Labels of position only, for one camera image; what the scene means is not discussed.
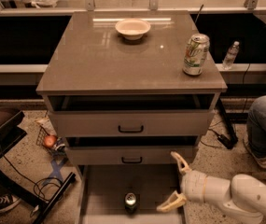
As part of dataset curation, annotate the white bowl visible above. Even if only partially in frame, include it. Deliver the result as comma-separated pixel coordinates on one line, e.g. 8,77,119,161
115,19,151,40

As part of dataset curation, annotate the top grey drawer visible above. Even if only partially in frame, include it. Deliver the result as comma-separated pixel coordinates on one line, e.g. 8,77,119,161
48,93,216,138

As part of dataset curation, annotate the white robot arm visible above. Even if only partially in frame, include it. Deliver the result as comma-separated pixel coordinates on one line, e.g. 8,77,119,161
157,151,266,224

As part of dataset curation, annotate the black stand leg left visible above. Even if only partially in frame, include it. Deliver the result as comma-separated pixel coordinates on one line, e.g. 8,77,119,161
33,172,76,224

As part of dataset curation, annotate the black cable on floor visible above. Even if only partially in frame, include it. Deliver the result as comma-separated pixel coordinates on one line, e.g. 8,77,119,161
2,154,65,203

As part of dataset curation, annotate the person leg in jeans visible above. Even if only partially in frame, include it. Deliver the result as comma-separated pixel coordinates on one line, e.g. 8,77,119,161
246,95,266,159

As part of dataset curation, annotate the dark green can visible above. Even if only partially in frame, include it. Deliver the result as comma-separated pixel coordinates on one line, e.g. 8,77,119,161
124,192,137,214

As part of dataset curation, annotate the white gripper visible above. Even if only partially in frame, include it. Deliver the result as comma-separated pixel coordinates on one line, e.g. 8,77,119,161
157,151,207,212

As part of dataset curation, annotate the black stand leg right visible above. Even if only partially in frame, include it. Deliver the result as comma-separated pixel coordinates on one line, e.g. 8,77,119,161
217,99,238,149

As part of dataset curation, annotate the black white sneaker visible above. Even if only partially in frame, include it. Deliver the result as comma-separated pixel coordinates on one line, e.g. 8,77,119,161
0,194,21,213

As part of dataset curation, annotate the grey drawer cabinet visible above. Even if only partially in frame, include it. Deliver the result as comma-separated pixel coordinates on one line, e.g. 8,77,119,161
37,11,226,215

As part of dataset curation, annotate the black stand leg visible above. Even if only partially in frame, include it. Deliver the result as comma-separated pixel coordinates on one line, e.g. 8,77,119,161
33,172,76,224
217,99,238,149

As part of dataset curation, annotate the clear water bottle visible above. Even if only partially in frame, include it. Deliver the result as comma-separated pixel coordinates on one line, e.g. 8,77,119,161
222,41,240,70

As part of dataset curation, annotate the red apple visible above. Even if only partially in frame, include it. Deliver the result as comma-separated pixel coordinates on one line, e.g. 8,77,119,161
43,135,57,148

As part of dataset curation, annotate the wire basket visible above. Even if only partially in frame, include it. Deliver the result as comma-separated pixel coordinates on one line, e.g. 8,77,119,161
36,128,65,157

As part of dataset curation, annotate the white green soda can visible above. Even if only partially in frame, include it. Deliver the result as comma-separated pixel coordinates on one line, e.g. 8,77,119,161
183,34,210,76

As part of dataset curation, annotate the bottom open grey drawer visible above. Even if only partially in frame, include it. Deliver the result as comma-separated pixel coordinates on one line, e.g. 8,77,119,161
76,164,186,224

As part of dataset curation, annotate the middle grey drawer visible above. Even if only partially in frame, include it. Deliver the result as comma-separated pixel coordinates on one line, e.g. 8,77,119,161
65,136,198,165

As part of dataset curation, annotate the blue tape cross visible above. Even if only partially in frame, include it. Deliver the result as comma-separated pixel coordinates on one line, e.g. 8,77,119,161
43,158,68,185

